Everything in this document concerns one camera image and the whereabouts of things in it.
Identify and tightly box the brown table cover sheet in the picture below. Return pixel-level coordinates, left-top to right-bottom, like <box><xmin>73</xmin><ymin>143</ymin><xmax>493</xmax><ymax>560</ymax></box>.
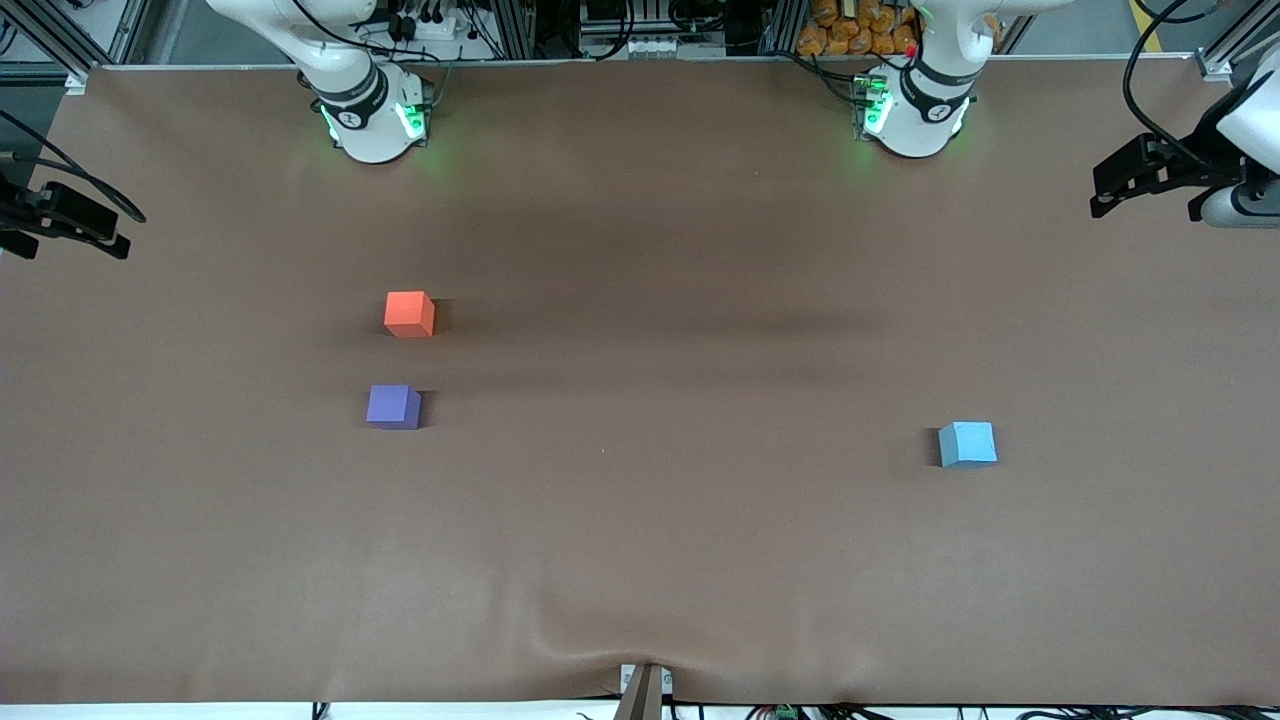
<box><xmin>0</xmin><ymin>55</ymin><xmax>1280</xmax><ymax>706</ymax></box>

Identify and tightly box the orange objects pile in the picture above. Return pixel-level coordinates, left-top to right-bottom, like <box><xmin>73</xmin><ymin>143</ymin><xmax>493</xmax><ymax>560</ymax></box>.
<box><xmin>797</xmin><ymin>0</ymin><xmax>918</xmax><ymax>57</ymax></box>

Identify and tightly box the purple foam block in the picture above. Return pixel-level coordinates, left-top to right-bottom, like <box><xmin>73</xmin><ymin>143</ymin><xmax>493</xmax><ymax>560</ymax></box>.
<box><xmin>365</xmin><ymin>384</ymin><xmax>423</xmax><ymax>431</ymax></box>

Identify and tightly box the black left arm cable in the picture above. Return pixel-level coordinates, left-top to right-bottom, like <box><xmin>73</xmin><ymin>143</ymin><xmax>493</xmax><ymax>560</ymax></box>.
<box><xmin>1122</xmin><ymin>0</ymin><xmax>1216</xmax><ymax>171</ymax></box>

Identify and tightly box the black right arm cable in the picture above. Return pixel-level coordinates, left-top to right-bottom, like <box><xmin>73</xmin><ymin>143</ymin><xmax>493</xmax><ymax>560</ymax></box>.
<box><xmin>0</xmin><ymin>108</ymin><xmax>148</xmax><ymax>224</ymax></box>

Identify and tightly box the blue foam block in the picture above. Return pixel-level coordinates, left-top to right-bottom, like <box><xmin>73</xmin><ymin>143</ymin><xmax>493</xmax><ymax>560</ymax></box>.
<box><xmin>937</xmin><ymin>420</ymin><xmax>998</xmax><ymax>469</ymax></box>

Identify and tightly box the brown camera mount post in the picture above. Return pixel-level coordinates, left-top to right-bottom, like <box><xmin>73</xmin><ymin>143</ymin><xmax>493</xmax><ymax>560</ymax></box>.
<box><xmin>615</xmin><ymin>662</ymin><xmax>673</xmax><ymax>720</ymax></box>

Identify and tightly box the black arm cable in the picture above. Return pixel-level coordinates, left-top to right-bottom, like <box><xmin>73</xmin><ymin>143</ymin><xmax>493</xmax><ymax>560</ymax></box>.
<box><xmin>0</xmin><ymin>108</ymin><xmax>148</xmax><ymax>224</ymax></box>
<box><xmin>1122</xmin><ymin>0</ymin><xmax>1216</xmax><ymax>171</ymax></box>

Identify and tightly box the orange foam block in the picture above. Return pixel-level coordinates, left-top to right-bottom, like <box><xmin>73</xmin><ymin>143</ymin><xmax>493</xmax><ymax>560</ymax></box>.
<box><xmin>383</xmin><ymin>290</ymin><xmax>437</xmax><ymax>339</ymax></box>

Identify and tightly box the aluminium frame post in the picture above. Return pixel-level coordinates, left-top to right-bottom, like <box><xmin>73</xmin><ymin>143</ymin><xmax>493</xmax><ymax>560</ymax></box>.
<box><xmin>1195</xmin><ymin>0</ymin><xmax>1280</xmax><ymax>83</ymax></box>
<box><xmin>15</xmin><ymin>0</ymin><xmax>106</xmax><ymax>96</ymax></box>

